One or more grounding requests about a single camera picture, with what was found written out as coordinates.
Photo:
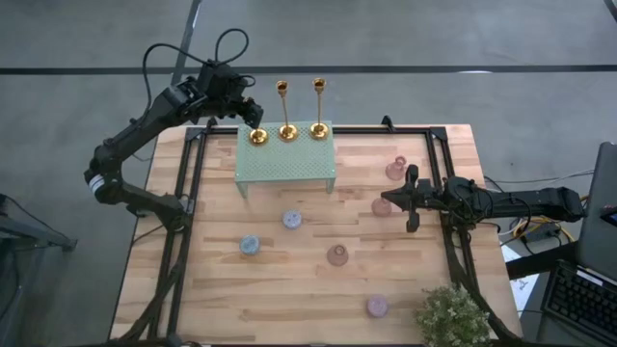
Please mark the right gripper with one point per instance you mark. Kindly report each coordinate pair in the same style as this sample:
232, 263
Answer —
412, 197

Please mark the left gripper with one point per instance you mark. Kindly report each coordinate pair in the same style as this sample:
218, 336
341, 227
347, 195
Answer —
222, 94

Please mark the pink ribbed glass candle holder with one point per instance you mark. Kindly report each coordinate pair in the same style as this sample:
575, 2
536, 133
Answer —
396, 169
337, 255
381, 207

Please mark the gold metal candlestick holder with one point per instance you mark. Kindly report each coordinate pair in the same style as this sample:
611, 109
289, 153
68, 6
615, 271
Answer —
287, 132
319, 130
259, 137

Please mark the lavender grey speckled tin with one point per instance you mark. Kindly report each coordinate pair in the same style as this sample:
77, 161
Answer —
292, 219

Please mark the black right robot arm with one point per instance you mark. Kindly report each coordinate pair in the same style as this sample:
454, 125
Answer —
530, 202

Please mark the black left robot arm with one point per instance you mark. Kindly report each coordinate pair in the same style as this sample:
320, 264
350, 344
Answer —
140, 125

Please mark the green perforated metal shelf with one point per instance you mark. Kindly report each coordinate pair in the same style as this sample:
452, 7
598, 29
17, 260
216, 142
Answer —
284, 159

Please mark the purple round tin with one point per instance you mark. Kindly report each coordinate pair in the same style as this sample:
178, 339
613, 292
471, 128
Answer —
376, 306

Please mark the blue speckled round tin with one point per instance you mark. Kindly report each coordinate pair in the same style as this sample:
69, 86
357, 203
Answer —
249, 245

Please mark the potted green plant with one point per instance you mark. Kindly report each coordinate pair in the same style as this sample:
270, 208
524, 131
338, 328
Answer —
450, 318

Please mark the grey computer monitor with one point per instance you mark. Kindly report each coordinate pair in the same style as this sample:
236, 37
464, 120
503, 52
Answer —
598, 217

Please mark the black computer keyboard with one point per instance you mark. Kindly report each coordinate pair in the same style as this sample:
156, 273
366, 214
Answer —
578, 299

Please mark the grey metal stand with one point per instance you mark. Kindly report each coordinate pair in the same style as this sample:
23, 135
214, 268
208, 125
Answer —
34, 233

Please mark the black aluminium table frame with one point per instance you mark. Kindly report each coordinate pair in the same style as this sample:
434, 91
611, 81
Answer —
366, 130

